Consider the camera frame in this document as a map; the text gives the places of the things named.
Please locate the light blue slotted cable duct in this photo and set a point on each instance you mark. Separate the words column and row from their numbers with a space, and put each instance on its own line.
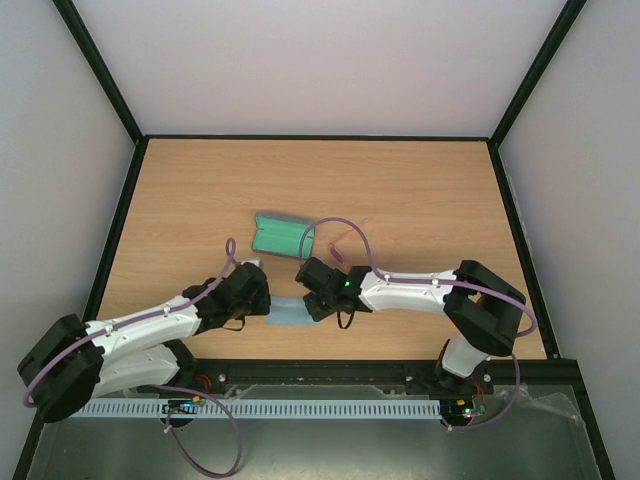
column 271, row 409

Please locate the left controller board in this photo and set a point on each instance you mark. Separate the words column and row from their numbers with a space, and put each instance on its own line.
column 187, row 406

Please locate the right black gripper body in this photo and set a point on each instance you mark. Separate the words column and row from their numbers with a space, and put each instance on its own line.
column 314, row 302

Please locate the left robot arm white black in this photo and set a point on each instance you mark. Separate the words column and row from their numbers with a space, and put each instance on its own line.
column 76, row 361

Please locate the black aluminium frame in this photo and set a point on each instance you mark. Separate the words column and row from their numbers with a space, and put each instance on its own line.
column 552, row 369

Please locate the grey glasses case green lining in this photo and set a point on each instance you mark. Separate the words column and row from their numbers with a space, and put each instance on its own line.
column 283, row 235

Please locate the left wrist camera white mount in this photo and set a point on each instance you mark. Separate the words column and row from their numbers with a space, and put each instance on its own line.
column 256, row 261

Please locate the controller board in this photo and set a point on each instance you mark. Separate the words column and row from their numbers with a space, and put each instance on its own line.
column 187, row 406
column 466, row 408

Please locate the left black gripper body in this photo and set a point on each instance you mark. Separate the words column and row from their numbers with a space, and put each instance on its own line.
column 257, row 308

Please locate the right controller board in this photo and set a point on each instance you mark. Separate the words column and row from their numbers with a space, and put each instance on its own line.
column 466, row 408

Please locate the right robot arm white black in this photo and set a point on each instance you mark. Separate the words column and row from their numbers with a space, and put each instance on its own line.
column 485, row 309

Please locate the pink sunglasses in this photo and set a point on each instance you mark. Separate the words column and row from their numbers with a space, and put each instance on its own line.
column 347, row 249

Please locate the light blue cleaning cloth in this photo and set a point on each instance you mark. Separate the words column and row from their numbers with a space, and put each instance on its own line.
column 288, row 311

